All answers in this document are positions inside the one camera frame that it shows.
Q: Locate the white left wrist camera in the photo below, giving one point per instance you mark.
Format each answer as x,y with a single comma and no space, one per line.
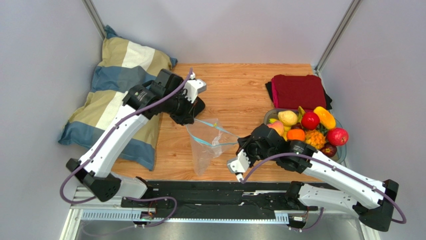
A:
193,87

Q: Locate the folded red cloth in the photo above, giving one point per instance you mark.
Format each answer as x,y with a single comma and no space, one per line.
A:
291,92

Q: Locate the pink peach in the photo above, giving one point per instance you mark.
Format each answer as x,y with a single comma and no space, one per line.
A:
278,127

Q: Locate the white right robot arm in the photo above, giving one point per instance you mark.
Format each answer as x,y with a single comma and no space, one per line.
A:
371,201

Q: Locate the beige bumpy fruit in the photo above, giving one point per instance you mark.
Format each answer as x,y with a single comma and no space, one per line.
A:
288,118

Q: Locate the orange fruit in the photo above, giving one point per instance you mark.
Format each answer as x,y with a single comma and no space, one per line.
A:
296,134

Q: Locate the red tomato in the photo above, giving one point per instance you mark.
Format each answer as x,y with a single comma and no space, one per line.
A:
310,121

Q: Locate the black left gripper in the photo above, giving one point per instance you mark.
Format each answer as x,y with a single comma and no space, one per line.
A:
185,118

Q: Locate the black baseball cap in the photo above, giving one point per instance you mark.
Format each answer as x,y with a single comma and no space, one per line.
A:
199,107

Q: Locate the dark purple plum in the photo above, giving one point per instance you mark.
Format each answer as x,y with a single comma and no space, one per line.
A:
329,150

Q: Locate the right aluminium frame post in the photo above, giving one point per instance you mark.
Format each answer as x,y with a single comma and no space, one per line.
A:
337,35

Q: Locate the aluminium frame post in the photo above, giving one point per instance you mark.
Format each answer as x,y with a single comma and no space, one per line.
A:
94,15
337,35

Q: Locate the orange pineapple toy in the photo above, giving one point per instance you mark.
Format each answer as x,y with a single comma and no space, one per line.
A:
315,138

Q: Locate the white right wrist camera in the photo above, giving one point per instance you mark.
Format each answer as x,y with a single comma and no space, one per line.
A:
239,165

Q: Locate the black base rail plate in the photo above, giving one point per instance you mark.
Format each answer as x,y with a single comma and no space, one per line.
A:
217,200

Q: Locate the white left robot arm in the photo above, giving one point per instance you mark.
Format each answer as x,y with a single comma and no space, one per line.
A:
168,93

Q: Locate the left aluminium frame post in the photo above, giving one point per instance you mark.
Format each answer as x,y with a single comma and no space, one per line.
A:
94,15

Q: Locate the red apple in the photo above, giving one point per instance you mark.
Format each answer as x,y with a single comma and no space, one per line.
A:
337,136

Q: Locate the clear zip top bag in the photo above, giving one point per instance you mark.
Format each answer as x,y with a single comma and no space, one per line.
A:
208,140

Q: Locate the grey fruit tray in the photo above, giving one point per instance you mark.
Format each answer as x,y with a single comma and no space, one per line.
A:
341,151

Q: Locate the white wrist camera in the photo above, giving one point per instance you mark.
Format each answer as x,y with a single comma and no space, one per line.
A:
239,165
193,87

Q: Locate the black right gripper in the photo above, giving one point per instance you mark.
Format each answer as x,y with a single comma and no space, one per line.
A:
246,144

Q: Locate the orange yellow mango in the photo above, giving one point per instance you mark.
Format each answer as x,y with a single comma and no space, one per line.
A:
325,117

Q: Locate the striped blue beige pillow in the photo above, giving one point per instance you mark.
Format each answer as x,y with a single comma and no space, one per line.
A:
124,65

